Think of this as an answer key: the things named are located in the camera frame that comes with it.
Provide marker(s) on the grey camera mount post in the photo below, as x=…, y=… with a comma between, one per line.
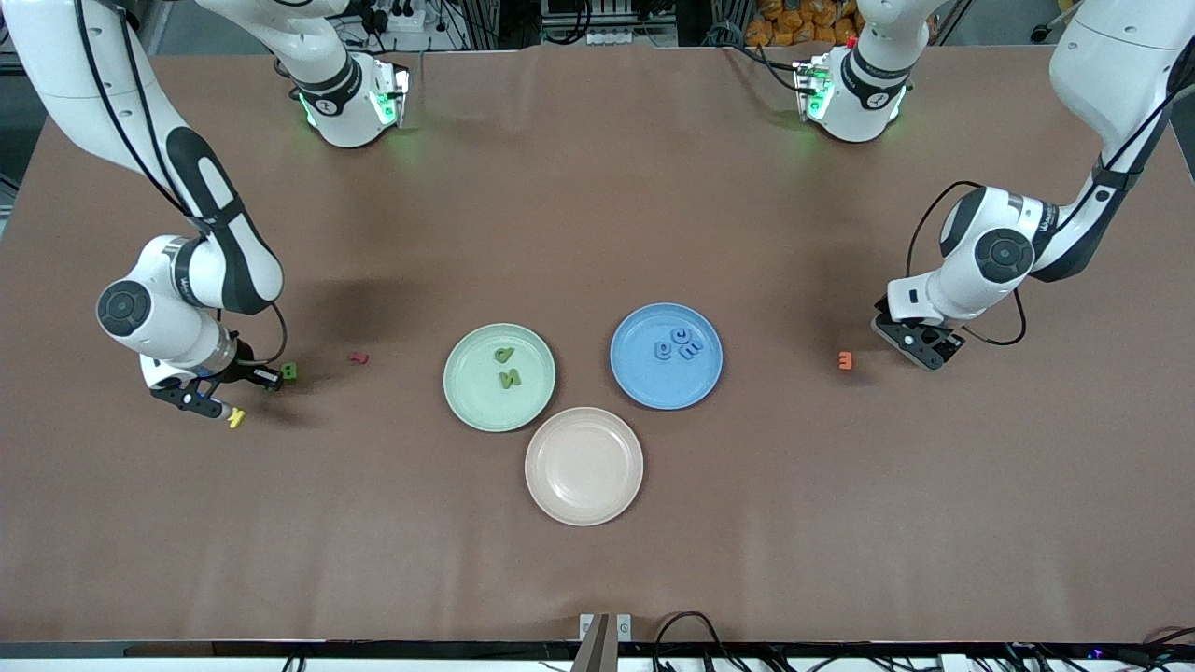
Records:
x=593, y=653

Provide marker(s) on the pale pink round plate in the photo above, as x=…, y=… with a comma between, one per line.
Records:
x=584, y=467

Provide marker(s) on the white power strip with plugs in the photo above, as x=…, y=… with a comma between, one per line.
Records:
x=411, y=19

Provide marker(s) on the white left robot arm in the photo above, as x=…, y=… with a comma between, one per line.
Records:
x=952, y=289

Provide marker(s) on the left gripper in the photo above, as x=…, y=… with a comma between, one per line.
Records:
x=881, y=304

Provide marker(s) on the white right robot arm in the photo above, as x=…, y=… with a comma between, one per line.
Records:
x=182, y=336

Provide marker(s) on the bag of orange fruit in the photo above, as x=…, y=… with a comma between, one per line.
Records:
x=794, y=19

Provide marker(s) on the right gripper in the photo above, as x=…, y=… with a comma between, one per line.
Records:
x=244, y=365

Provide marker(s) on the green foam letter N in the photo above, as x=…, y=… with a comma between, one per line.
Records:
x=509, y=378

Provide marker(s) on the white mounting bracket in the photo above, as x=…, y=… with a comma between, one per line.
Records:
x=624, y=627

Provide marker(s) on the brown table cover sheet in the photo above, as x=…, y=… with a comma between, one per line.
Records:
x=597, y=187

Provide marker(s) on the blue round plate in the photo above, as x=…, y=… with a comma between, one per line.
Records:
x=653, y=383

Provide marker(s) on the pale green round plate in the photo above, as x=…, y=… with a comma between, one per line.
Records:
x=476, y=392

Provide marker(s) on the blue foam letter a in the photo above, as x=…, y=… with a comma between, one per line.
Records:
x=669, y=348

